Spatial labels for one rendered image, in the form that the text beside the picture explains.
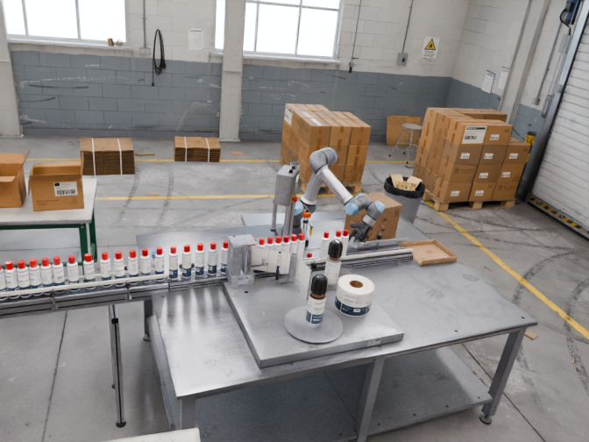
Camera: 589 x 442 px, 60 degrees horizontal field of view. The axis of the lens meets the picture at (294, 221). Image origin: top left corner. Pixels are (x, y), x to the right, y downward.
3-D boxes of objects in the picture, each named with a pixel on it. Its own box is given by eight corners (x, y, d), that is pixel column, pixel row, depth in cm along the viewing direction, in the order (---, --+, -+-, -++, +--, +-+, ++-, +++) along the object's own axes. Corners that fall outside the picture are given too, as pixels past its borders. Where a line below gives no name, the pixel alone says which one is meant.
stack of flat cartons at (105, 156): (81, 175, 629) (79, 151, 616) (81, 160, 674) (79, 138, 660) (135, 174, 653) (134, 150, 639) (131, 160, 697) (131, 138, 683)
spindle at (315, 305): (308, 330, 258) (315, 281, 245) (301, 319, 265) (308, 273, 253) (324, 326, 261) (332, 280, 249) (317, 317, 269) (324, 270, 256)
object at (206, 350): (176, 400, 218) (176, 396, 217) (136, 238, 340) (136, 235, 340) (536, 324, 298) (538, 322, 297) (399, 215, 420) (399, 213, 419)
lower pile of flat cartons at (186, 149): (173, 161, 709) (173, 146, 700) (173, 149, 756) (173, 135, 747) (220, 162, 725) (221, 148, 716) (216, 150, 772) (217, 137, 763)
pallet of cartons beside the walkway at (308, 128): (362, 193, 677) (373, 127, 638) (303, 195, 650) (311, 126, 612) (329, 161, 778) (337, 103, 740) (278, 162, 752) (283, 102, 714)
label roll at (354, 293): (377, 308, 283) (381, 287, 277) (353, 321, 270) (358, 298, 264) (351, 291, 296) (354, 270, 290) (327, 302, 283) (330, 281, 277)
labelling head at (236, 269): (230, 286, 288) (233, 246, 277) (224, 274, 298) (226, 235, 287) (254, 282, 293) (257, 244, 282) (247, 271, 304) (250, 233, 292)
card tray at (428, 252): (421, 266, 343) (422, 260, 341) (400, 247, 364) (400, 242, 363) (456, 260, 355) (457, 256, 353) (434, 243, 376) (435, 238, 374)
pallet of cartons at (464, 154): (438, 212, 643) (460, 124, 594) (405, 187, 714) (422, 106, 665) (514, 209, 682) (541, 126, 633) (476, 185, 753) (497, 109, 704)
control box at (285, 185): (273, 203, 298) (276, 174, 290) (280, 193, 313) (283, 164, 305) (290, 207, 296) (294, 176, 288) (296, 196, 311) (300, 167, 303)
